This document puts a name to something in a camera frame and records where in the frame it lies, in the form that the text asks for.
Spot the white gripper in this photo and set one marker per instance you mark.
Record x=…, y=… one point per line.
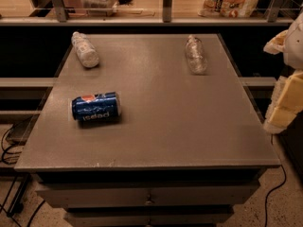
x=295, y=49

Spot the clear plastic water bottle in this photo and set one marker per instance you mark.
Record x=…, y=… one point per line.
x=196, y=59

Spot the white labelled plastic bottle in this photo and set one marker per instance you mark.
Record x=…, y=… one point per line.
x=85, y=51

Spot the colourful snack bag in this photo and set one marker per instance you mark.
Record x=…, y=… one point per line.
x=227, y=8

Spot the grey drawer cabinet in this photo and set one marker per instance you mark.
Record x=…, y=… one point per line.
x=184, y=151

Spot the blue Pepsi can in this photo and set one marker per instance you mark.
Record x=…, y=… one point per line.
x=96, y=107

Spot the clear plastic container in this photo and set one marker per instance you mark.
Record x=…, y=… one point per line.
x=99, y=7

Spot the metal shelf rail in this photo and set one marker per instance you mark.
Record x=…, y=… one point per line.
x=140, y=13

